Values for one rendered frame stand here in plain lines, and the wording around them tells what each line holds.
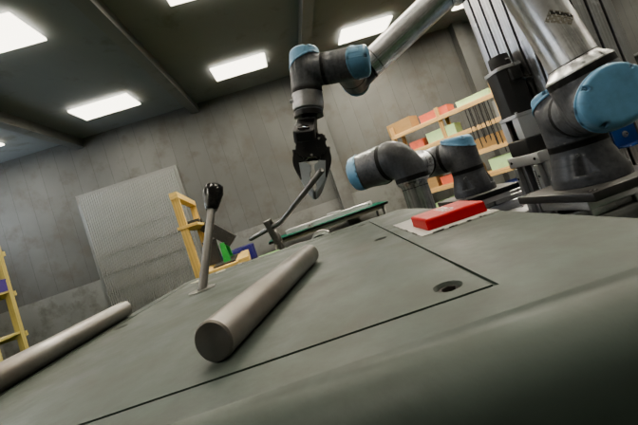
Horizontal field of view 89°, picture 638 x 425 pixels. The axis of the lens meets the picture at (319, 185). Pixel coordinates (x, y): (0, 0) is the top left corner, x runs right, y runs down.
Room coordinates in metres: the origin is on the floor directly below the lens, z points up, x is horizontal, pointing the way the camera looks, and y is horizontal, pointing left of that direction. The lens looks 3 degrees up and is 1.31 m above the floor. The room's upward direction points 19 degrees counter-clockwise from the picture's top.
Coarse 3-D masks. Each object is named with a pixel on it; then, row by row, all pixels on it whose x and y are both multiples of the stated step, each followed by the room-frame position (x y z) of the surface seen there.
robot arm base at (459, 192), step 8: (472, 168) 1.20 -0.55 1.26; (480, 168) 1.21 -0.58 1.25; (456, 176) 1.25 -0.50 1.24; (464, 176) 1.22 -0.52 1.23; (472, 176) 1.20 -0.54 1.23; (480, 176) 1.20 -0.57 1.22; (488, 176) 1.21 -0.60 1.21; (456, 184) 1.25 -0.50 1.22; (464, 184) 1.22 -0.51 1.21; (472, 184) 1.20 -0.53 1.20; (480, 184) 1.19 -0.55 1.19; (488, 184) 1.19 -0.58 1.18; (496, 184) 1.22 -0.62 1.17; (456, 192) 1.25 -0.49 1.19; (464, 192) 1.21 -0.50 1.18; (472, 192) 1.20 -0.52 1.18; (480, 192) 1.19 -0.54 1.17
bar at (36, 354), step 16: (128, 304) 0.44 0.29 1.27; (96, 320) 0.37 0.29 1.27; (112, 320) 0.40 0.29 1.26; (64, 336) 0.33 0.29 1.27; (80, 336) 0.34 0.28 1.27; (32, 352) 0.29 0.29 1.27; (48, 352) 0.30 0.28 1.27; (64, 352) 0.32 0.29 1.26; (0, 368) 0.26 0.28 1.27; (16, 368) 0.27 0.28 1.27; (32, 368) 0.28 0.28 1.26; (0, 384) 0.26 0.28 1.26
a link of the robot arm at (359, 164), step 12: (360, 156) 1.02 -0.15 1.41; (372, 156) 0.97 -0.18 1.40; (420, 156) 1.24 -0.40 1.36; (432, 156) 1.27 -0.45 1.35; (348, 168) 1.03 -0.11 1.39; (360, 168) 1.00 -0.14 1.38; (372, 168) 0.97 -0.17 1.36; (432, 168) 1.26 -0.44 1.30; (360, 180) 1.02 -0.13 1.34; (372, 180) 1.00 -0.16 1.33; (384, 180) 0.99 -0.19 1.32
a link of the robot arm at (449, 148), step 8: (464, 136) 1.21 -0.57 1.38; (448, 144) 1.23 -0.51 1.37; (456, 144) 1.21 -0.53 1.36; (464, 144) 1.20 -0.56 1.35; (472, 144) 1.21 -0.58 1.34; (440, 152) 1.26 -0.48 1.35; (448, 152) 1.24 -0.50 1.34; (456, 152) 1.22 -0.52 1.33; (464, 152) 1.21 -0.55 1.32; (472, 152) 1.21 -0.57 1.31; (440, 160) 1.26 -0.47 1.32; (448, 160) 1.24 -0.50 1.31; (456, 160) 1.22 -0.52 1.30; (464, 160) 1.21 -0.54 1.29; (472, 160) 1.20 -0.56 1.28; (480, 160) 1.22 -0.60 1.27; (448, 168) 1.27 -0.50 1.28; (456, 168) 1.23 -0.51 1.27; (464, 168) 1.21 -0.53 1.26
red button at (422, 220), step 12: (456, 204) 0.35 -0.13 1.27; (468, 204) 0.32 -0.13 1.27; (480, 204) 0.32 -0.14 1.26; (420, 216) 0.35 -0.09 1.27; (432, 216) 0.32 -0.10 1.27; (444, 216) 0.32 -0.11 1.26; (456, 216) 0.32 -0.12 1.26; (468, 216) 0.32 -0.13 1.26; (420, 228) 0.35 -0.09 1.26; (432, 228) 0.32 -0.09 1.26
